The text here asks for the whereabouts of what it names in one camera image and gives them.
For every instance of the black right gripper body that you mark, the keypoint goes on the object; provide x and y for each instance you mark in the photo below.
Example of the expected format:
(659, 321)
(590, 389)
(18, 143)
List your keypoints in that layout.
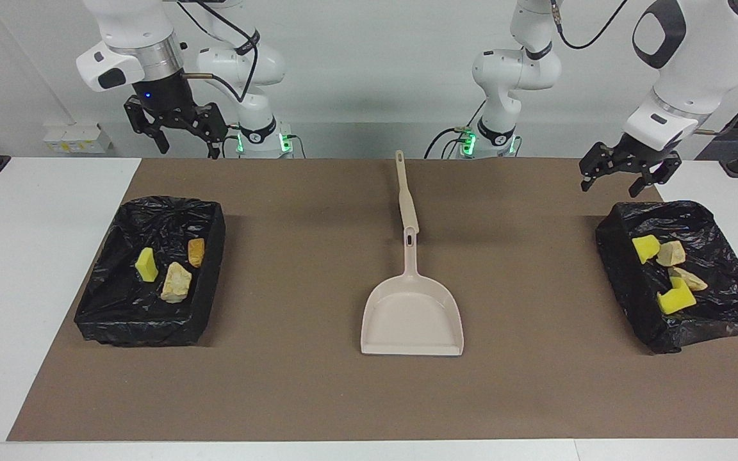
(164, 99)

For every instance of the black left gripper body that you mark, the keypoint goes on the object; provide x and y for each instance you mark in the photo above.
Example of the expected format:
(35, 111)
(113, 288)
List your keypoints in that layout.
(644, 150)

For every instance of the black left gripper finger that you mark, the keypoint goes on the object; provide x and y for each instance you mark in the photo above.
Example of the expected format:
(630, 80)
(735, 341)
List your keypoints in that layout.
(599, 160)
(649, 173)

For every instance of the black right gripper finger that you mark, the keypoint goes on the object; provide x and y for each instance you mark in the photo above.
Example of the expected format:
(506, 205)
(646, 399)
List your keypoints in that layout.
(216, 128)
(135, 114)

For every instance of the yellow sponge with green backing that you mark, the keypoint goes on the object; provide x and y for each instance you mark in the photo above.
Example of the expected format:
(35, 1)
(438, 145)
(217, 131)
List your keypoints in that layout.
(646, 248)

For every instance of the small pale bread chunk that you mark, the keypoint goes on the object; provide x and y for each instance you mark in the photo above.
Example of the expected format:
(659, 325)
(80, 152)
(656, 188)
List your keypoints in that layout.
(671, 254)

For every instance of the striped croissant piece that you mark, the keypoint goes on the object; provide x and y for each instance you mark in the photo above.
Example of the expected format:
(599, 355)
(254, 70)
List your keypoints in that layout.
(689, 280)

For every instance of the brown bread roll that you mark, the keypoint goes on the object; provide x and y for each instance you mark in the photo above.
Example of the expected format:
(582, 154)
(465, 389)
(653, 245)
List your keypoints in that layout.
(196, 251)

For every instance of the large yellow sponge piece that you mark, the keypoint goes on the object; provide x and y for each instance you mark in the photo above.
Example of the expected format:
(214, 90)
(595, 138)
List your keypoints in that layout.
(676, 299)

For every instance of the small curved yellow sponge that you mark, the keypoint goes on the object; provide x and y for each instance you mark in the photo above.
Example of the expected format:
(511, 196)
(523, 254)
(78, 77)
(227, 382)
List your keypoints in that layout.
(147, 264)

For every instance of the large pale bread chunk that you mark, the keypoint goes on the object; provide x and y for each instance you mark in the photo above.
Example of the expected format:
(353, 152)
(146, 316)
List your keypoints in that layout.
(177, 283)

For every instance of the beige hand brush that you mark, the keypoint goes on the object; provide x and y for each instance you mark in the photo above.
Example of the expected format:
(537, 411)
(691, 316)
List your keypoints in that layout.
(406, 198)

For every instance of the beige plastic dustpan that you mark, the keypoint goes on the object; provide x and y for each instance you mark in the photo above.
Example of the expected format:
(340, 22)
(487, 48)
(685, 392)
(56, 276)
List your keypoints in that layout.
(414, 320)

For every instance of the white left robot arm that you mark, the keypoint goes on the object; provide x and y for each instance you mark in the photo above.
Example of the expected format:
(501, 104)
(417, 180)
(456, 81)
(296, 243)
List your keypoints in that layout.
(516, 70)

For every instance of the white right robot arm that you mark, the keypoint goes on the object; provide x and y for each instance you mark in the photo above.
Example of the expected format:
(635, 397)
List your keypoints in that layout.
(132, 25)

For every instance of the black bag-lined bin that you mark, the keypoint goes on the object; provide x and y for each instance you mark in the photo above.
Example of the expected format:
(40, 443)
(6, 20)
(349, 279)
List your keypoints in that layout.
(728, 307)
(106, 256)

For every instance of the brown table mat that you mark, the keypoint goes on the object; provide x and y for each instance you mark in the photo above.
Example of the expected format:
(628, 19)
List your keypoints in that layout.
(343, 384)

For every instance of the white wall socket box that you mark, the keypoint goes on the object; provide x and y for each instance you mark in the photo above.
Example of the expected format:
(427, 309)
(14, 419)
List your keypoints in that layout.
(77, 137)

